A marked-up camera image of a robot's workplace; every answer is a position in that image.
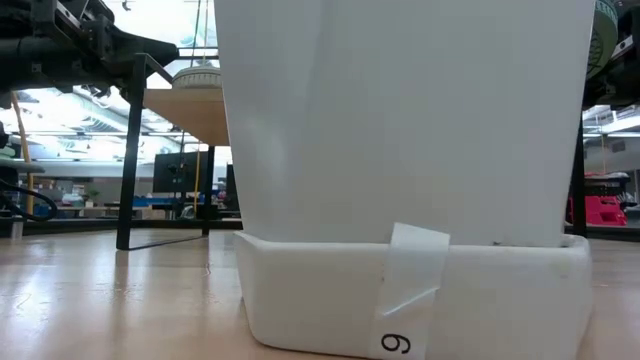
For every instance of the small white block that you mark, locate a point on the small white block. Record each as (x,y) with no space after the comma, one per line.
(17,230)

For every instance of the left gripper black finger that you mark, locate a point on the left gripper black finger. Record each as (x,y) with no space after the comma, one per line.
(145,52)

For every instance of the wooden shelf board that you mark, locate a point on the wooden shelf board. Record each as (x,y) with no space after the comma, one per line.
(195,117)

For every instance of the black table edge rail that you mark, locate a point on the black table edge rail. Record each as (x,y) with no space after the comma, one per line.
(75,226)

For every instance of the teal green foam slide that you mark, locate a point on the teal green foam slide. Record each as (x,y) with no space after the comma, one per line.
(602,40)

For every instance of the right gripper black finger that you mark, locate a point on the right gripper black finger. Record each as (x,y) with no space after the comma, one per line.
(597,92)

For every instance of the narrow black monitor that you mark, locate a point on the narrow black monitor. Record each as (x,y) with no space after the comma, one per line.
(232,185)

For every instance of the grey foam slide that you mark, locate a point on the grey foam slide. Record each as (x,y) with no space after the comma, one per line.
(197,79)

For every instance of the tall white plastic container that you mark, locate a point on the tall white plastic container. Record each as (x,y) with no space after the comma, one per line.
(400,125)

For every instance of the white plastic base tray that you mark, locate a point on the white plastic base tray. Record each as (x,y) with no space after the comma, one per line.
(310,300)

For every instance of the small potted plant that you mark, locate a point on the small potted plant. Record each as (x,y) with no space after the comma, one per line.
(91,197)

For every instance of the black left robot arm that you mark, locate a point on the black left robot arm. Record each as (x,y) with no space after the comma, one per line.
(15,60)

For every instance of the white tape label with digit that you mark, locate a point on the white tape label with digit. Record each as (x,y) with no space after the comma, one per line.
(410,280)

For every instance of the blue box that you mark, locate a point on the blue box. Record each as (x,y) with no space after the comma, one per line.
(147,201)

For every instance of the red plastic crate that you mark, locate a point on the red plastic crate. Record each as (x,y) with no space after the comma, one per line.
(605,210)

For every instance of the wide black monitor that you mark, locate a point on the wide black monitor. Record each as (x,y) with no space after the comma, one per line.
(175,172)

